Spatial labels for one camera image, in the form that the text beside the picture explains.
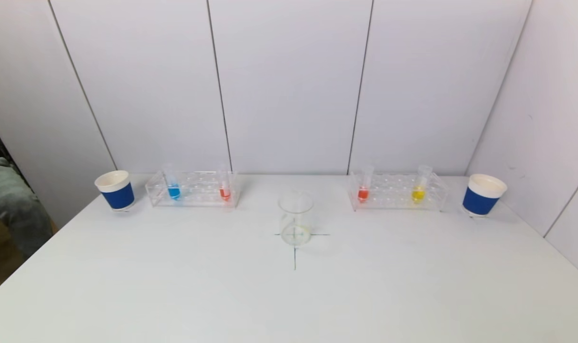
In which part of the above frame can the clear acrylic test tube rack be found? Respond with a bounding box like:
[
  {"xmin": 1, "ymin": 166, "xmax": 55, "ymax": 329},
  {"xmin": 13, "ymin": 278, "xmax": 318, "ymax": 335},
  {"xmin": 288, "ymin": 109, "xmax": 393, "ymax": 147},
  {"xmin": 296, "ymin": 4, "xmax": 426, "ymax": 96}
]
[
  {"xmin": 145, "ymin": 171, "xmax": 241, "ymax": 208},
  {"xmin": 348, "ymin": 172, "xmax": 449, "ymax": 212}
]

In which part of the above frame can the test tube with red liquid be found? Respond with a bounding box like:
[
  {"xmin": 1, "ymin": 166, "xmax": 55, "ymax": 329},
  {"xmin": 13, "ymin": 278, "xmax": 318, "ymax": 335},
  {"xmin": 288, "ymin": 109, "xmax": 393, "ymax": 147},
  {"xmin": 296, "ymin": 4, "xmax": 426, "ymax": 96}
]
[
  {"xmin": 358, "ymin": 165, "xmax": 375, "ymax": 203},
  {"xmin": 217, "ymin": 164, "xmax": 232, "ymax": 202}
]

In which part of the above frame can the blue white paper cup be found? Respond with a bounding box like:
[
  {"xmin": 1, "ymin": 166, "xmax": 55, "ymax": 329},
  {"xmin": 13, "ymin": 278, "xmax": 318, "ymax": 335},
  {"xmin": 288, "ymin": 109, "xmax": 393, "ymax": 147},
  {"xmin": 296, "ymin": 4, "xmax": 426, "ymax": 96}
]
[
  {"xmin": 95, "ymin": 170, "xmax": 136, "ymax": 212},
  {"xmin": 462, "ymin": 173, "xmax": 508, "ymax": 218}
]

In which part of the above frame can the clear glass beaker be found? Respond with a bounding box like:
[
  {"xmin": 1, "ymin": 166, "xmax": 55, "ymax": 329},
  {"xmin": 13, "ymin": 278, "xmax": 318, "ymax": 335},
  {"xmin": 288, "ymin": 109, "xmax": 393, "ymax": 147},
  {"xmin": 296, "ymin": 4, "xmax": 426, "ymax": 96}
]
[{"xmin": 278, "ymin": 190, "xmax": 314, "ymax": 247}]

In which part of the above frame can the person in grey trousers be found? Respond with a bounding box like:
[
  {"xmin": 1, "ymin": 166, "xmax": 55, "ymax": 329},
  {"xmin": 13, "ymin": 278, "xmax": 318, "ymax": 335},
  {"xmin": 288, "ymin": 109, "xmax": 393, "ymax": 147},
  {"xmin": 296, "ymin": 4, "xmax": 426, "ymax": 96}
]
[{"xmin": 0, "ymin": 112, "xmax": 53, "ymax": 258}]

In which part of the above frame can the test tube with yellow pigment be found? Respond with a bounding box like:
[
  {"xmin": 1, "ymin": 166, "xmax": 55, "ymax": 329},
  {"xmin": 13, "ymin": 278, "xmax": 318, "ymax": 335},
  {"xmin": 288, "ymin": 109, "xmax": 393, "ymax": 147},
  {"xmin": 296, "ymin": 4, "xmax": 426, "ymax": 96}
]
[{"xmin": 411, "ymin": 165, "xmax": 433, "ymax": 204}]

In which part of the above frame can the test tube with blue liquid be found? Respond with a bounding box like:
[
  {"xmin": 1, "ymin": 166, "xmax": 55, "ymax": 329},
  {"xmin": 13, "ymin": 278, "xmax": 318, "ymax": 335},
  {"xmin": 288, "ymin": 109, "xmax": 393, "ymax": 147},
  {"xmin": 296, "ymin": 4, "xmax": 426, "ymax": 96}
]
[{"xmin": 164, "ymin": 164, "xmax": 182, "ymax": 201}]

